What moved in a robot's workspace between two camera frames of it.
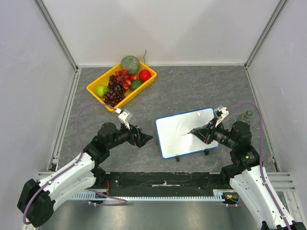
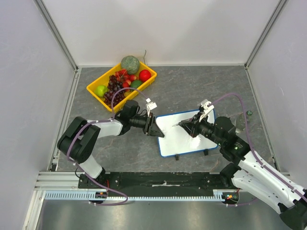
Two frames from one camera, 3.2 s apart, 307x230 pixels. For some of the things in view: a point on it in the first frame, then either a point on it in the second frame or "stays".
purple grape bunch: [116, 92] stays
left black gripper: [141, 138] → [153, 130]
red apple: [144, 75] stays
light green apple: [100, 90] stays
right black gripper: [208, 133] → [195, 125]
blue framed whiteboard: [170, 129] stays
